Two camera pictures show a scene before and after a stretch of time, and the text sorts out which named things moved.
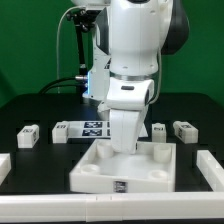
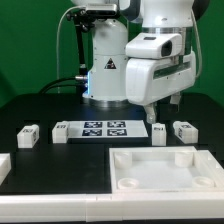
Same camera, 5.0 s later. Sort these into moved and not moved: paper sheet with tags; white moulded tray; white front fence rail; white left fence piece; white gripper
Moved: white moulded tray; white gripper
Not moved: white left fence piece; white front fence rail; paper sheet with tags
